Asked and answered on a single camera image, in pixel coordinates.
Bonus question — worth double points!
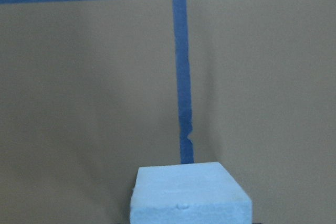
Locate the light blue foam block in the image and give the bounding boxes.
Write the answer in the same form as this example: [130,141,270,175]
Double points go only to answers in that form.
[130,162,253,223]

